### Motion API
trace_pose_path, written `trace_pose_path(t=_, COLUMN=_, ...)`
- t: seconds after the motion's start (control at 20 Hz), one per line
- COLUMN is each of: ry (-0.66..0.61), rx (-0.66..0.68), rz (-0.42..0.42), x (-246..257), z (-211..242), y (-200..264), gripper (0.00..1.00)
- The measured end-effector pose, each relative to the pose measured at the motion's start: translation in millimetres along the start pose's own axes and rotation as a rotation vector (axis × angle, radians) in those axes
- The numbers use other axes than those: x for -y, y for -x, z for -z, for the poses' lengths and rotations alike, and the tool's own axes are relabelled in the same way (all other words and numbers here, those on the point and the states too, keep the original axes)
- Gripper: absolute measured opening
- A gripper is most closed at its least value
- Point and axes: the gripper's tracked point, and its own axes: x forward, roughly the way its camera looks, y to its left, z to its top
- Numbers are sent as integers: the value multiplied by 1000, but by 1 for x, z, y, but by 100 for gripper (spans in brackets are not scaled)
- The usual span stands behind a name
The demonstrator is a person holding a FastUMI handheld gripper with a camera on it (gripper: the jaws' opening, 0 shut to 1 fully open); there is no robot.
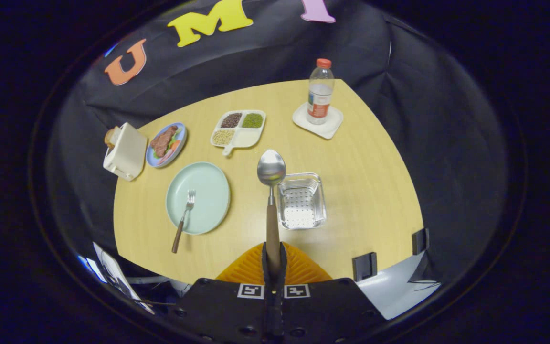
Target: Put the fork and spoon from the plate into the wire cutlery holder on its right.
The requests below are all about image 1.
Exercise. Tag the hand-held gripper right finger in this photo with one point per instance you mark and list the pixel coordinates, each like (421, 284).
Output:
(322, 310)

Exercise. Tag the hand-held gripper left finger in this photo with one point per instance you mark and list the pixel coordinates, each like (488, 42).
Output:
(227, 310)

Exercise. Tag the black table clamp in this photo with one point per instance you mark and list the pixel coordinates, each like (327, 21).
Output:
(364, 266)
(420, 241)

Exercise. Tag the metal perforated basket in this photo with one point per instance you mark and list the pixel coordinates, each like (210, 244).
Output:
(301, 203)

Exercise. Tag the white sheet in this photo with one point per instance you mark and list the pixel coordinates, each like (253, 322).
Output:
(112, 274)

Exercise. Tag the pale green round plate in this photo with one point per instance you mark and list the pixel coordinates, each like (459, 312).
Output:
(210, 191)

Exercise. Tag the blue lit screen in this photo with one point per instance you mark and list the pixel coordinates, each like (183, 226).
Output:
(91, 268)

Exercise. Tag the pale yellow beans pile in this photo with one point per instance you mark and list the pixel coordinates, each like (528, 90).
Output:
(223, 137)

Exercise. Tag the blue round plate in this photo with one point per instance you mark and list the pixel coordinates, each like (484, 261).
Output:
(179, 143)

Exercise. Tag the white divided dish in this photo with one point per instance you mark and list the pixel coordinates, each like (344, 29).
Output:
(246, 137)

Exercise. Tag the brown steak piece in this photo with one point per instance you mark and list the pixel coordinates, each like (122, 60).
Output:
(163, 141)

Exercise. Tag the white square coaster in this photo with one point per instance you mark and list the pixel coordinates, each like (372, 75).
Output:
(330, 125)

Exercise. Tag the cream toaster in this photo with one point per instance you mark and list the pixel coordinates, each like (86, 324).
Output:
(127, 153)

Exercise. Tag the dark red beans pile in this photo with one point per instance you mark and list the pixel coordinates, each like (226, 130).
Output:
(231, 120)

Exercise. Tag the green beans pile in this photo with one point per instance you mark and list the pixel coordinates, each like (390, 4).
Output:
(252, 120)

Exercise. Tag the brown bread slice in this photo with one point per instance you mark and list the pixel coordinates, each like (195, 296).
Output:
(109, 137)

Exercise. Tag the clear bottle with red cap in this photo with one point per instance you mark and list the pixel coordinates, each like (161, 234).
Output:
(320, 95)

